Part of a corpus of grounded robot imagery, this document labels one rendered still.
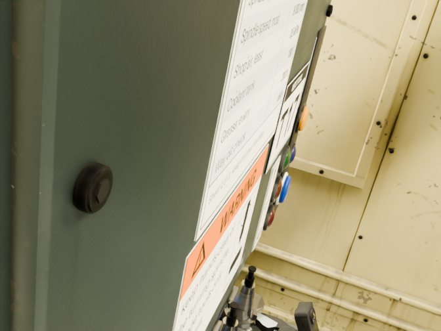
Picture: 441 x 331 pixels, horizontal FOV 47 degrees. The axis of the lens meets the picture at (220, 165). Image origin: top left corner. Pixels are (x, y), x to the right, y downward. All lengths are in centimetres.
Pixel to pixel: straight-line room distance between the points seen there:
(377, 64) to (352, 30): 9
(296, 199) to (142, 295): 117
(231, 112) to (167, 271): 7
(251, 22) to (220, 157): 6
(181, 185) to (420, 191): 115
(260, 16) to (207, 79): 6
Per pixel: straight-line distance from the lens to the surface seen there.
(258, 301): 105
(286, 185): 53
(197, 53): 16
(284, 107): 38
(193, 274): 25
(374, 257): 139
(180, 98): 16
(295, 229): 138
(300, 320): 96
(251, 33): 22
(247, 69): 23
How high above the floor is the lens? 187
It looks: 25 degrees down
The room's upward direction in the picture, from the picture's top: 12 degrees clockwise
